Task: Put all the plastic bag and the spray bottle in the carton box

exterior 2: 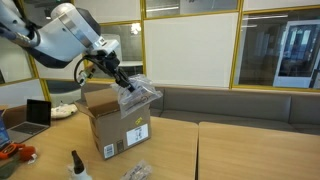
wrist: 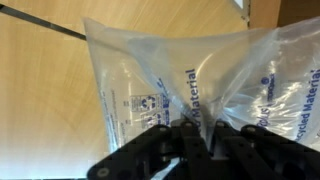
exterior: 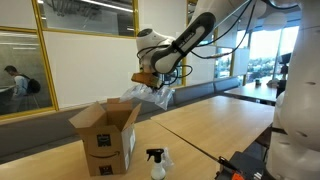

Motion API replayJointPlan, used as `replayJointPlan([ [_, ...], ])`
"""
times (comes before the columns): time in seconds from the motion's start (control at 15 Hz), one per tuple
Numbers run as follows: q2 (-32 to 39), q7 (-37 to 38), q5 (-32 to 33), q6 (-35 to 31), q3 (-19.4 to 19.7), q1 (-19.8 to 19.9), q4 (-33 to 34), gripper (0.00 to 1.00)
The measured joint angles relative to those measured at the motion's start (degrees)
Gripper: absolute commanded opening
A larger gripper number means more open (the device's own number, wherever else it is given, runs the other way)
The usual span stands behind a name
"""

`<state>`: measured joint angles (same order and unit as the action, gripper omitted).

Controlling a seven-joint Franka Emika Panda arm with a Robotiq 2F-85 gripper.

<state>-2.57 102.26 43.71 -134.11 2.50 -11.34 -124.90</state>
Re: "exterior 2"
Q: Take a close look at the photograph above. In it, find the grey laptop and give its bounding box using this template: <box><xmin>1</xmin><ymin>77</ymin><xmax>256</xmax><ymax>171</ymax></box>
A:
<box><xmin>6</xmin><ymin>98</ymin><xmax>53</xmax><ymax>144</ymax></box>

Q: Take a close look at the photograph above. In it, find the white spray bottle black nozzle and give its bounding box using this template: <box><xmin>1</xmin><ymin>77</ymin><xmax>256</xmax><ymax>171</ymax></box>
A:
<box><xmin>68</xmin><ymin>149</ymin><xmax>93</xmax><ymax>180</ymax></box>

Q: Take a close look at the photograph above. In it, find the orange hand tool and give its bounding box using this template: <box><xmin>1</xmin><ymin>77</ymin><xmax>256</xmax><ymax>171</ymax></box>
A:
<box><xmin>0</xmin><ymin>142</ymin><xmax>38</xmax><ymax>162</ymax></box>

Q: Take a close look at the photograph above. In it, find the small plastic bag dark print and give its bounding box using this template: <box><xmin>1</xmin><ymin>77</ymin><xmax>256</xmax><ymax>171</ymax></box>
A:
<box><xmin>119</xmin><ymin>159</ymin><xmax>154</xmax><ymax>180</ymax></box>

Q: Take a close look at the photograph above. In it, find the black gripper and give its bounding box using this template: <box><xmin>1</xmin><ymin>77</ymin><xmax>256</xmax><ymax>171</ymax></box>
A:
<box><xmin>95</xmin><ymin>51</ymin><xmax>137</xmax><ymax>93</ymax></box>

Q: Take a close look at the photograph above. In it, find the dark green pouch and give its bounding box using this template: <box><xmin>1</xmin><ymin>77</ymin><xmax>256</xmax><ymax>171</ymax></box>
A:
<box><xmin>0</xmin><ymin>157</ymin><xmax>22</xmax><ymax>180</ymax></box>

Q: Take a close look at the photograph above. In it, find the white framed glass door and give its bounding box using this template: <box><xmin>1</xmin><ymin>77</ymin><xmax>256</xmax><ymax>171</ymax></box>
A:
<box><xmin>272</xmin><ymin>19</ymin><xmax>320</xmax><ymax>90</ymax></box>

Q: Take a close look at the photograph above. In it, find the blue box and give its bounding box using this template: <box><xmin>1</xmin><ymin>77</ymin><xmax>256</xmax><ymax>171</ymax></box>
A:
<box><xmin>0</xmin><ymin>114</ymin><xmax>11</xmax><ymax>149</ymax></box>

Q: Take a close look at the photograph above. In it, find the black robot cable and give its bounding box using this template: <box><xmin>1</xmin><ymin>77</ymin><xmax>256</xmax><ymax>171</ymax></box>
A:
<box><xmin>73</xmin><ymin>55</ymin><xmax>116</xmax><ymax>87</ymax></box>

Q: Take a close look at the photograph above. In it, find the large air pillow plastic bag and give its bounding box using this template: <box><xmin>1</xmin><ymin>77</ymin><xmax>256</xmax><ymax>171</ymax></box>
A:
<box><xmin>110</xmin><ymin>73</ymin><xmax>164</xmax><ymax>120</ymax></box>

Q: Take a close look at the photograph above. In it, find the grey sofa bench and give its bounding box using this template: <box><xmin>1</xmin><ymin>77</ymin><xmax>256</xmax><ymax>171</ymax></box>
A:
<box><xmin>79</xmin><ymin>82</ymin><xmax>320</xmax><ymax>136</ymax></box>

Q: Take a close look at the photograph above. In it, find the yellow window frame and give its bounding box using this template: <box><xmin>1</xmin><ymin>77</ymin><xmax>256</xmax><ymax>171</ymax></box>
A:
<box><xmin>16</xmin><ymin>0</ymin><xmax>320</xmax><ymax>94</ymax></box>

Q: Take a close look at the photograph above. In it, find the round white meeting table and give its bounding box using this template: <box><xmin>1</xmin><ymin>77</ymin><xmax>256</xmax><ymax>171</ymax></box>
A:
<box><xmin>118</xmin><ymin>60</ymin><xmax>144</xmax><ymax>68</ymax></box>

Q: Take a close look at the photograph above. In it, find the brown carton box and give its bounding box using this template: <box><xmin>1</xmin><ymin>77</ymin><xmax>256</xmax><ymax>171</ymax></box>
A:
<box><xmin>73</xmin><ymin>87</ymin><xmax>154</xmax><ymax>160</ymax></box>

